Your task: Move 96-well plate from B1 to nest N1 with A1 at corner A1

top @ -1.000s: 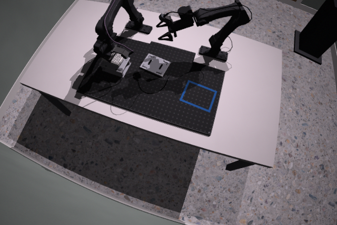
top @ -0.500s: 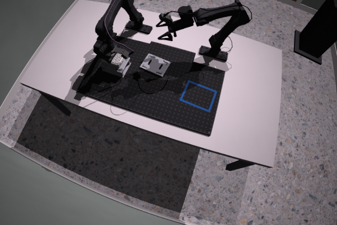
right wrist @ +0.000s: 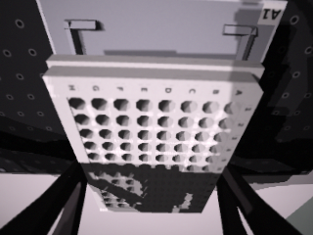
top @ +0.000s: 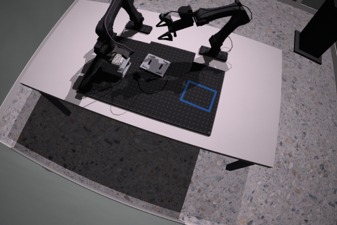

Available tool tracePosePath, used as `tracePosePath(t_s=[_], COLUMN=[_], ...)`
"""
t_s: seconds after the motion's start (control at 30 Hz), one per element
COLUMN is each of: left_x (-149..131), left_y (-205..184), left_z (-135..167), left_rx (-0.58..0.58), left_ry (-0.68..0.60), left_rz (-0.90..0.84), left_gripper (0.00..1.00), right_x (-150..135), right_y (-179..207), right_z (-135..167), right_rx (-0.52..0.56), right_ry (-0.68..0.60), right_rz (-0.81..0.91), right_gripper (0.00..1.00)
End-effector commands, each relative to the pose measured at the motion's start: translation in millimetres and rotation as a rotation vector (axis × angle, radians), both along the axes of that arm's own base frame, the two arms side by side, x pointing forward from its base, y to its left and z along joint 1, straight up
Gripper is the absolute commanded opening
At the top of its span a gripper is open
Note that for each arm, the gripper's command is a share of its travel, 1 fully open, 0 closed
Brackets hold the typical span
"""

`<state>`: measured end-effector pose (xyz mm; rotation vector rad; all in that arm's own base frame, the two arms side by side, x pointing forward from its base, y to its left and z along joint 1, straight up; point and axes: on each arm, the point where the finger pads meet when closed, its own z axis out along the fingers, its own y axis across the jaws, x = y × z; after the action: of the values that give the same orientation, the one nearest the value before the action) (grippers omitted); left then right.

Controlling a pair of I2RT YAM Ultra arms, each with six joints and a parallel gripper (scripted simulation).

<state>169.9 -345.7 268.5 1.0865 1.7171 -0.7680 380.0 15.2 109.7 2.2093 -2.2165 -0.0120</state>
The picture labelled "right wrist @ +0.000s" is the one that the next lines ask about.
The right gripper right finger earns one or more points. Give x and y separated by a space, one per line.
235 193

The white well plate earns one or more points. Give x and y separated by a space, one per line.
153 134

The black perforated breadboard plate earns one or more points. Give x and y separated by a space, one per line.
278 139

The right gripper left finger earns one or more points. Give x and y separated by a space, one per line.
39 217

